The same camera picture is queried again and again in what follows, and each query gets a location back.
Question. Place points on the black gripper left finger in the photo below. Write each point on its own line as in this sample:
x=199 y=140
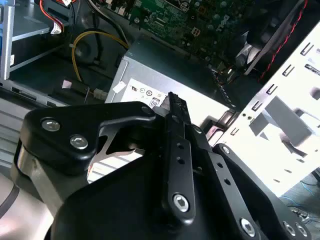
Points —
x=62 y=130

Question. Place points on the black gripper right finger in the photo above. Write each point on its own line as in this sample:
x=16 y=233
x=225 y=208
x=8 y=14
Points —
x=250 y=190

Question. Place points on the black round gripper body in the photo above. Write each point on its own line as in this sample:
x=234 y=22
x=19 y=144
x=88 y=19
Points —
x=112 y=207

